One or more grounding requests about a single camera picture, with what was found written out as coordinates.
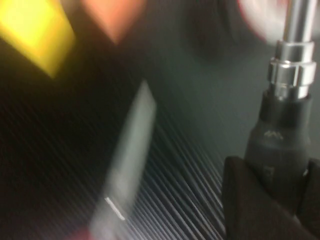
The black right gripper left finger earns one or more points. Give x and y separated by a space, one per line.
250 207

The yellow foam block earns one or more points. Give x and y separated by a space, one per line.
32 32

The orange foam block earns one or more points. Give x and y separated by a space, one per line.
115 17

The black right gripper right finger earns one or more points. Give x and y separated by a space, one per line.
312 190

